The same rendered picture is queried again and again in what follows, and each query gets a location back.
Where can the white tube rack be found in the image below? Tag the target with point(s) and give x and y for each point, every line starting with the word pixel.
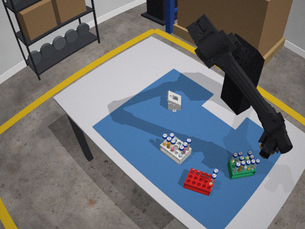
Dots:
pixel 175 154

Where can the blue bench mat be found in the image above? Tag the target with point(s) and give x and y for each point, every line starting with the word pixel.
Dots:
pixel 135 131

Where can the green test tube rack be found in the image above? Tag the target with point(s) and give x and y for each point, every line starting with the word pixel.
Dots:
pixel 241 174

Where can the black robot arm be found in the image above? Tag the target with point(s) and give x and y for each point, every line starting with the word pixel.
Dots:
pixel 226 52

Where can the red tube rack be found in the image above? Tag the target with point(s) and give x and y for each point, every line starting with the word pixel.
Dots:
pixel 197 182

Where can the test tube with blue cap and pink liquid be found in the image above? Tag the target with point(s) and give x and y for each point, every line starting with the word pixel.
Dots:
pixel 173 141

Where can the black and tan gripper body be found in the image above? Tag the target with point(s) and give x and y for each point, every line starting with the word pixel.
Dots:
pixel 261 140

